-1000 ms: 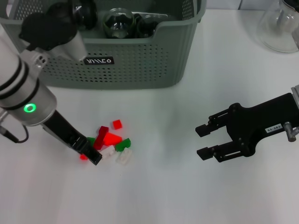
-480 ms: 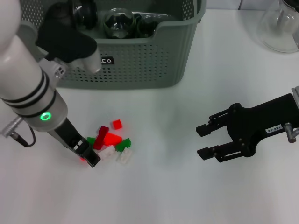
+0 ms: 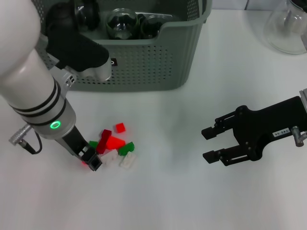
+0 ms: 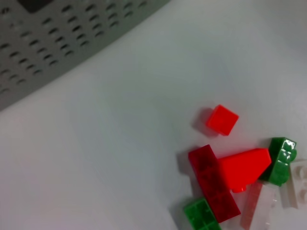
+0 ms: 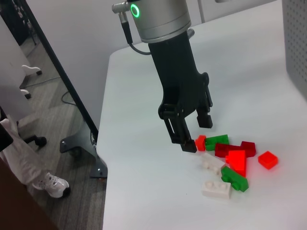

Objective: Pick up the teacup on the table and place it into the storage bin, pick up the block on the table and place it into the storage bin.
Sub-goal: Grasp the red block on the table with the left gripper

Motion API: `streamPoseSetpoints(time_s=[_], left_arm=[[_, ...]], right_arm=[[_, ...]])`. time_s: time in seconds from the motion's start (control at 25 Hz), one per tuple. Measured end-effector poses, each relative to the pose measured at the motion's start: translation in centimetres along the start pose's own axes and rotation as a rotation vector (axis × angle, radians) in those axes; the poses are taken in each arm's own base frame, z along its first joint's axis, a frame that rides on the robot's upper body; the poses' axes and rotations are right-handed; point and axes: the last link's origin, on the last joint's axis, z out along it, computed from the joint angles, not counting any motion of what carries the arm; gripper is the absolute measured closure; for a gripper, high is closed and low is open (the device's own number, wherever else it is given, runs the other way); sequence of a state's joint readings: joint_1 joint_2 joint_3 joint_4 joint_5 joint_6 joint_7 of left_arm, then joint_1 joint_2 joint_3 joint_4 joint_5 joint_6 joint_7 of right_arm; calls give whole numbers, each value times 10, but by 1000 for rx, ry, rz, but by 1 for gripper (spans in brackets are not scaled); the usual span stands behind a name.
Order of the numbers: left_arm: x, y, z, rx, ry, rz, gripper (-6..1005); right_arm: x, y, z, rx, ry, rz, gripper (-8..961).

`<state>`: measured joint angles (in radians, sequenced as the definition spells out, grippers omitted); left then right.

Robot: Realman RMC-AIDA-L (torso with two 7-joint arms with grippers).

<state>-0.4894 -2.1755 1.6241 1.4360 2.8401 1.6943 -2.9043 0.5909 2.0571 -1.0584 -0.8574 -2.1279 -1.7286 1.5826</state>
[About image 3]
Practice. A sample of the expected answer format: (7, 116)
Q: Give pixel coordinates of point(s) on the green building brick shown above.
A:
(93, 144)
(126, 148)

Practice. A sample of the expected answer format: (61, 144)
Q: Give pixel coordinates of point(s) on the dark red long brick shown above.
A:
(103, 142)

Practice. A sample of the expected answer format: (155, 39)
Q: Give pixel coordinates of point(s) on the white building brick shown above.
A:
(109, 157)

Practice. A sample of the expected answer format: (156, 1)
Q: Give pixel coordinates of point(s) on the grey-green perforated storage bin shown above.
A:
(148, 62)

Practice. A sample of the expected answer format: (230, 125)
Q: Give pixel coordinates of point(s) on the glass teacup with black sleeve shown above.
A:
(122, 24)
(87, 13)
(151, 26)

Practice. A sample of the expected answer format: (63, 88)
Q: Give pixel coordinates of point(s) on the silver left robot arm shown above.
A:
(26, 79)

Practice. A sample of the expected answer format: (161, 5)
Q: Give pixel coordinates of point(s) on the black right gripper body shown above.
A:
(263, 124)

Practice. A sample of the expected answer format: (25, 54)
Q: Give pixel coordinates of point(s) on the small red square brick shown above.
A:
(120, 128)

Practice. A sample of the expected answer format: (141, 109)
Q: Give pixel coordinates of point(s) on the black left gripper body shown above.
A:
(73, 141)

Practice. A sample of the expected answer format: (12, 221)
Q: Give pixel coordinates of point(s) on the black cast iron teapot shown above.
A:
(60, 16)

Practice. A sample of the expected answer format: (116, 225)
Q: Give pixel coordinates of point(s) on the clear glass carafe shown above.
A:
(285, 33)

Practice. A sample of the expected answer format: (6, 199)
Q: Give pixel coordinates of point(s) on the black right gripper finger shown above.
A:
(208, 133)
(211, 157)

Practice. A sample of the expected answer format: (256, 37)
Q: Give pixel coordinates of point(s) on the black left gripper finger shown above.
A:
(95, 163)
(86, 153)

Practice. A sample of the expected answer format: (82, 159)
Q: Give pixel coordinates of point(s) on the white building plate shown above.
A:
(127, 161)

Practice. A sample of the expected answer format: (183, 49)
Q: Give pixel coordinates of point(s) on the bright red large brick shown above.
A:
(115, 143)

